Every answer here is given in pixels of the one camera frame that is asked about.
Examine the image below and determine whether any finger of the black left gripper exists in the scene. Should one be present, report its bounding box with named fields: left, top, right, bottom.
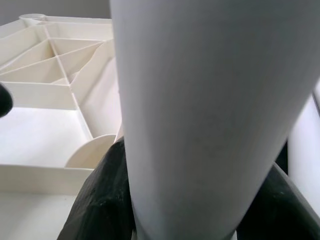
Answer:
left=0, top=83, right=14, bottom=119

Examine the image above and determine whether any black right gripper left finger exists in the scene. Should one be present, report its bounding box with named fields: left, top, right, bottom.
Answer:
left=56, top=136, right=137, bottom=240

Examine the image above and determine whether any white plastic children table top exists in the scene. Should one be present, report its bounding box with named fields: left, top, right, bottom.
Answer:
left=0, top=14, right=125, bottom=199

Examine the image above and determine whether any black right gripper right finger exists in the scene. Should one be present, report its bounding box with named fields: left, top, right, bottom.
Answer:
left=236, top=161, right=320, bottom=240

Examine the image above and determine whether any white plastic table leg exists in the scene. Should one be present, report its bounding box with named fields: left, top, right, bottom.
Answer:
left=109, top=0, right=320, bottom=240

